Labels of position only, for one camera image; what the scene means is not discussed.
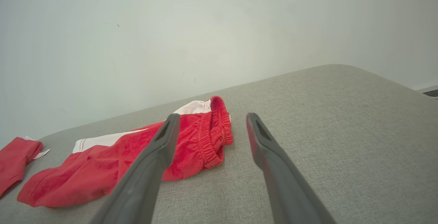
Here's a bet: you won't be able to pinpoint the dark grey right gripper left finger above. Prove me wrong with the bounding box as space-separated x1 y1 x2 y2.
90 113 181 224

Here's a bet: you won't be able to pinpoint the red shorts with white stripe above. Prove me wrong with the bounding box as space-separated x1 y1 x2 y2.
17 96 234 208

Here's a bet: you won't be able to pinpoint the red white numbered jersey shirt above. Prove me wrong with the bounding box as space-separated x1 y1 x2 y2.
0 136 51 197

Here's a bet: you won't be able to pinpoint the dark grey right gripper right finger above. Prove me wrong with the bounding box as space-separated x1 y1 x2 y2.
246 112 338 224

